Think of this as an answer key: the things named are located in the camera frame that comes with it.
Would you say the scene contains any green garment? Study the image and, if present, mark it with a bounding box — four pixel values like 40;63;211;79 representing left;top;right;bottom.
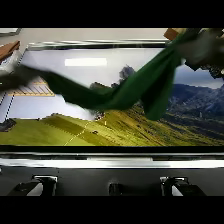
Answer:
20;30;202;122

